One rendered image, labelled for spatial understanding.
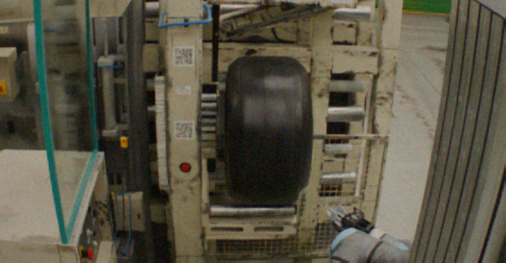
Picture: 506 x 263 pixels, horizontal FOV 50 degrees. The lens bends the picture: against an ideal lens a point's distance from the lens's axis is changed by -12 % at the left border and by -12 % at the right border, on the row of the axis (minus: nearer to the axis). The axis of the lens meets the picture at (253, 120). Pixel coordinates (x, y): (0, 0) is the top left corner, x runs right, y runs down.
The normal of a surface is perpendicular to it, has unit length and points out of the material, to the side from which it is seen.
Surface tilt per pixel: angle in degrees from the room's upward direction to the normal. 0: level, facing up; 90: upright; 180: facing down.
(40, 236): 0
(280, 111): 52
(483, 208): 90
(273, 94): 39
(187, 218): 90
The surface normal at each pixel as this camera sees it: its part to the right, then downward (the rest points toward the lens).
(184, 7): 0.06, 0.41
